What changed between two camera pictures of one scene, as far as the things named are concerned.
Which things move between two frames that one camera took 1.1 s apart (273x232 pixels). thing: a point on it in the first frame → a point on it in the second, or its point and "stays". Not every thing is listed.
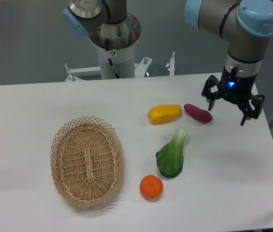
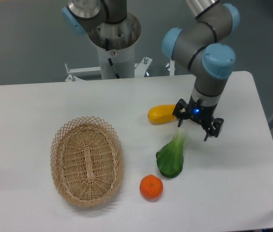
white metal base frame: [141, 69] stays
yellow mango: [164, 113] stays
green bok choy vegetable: [170, 158] stays
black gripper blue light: [235, 87] → [197, 112]
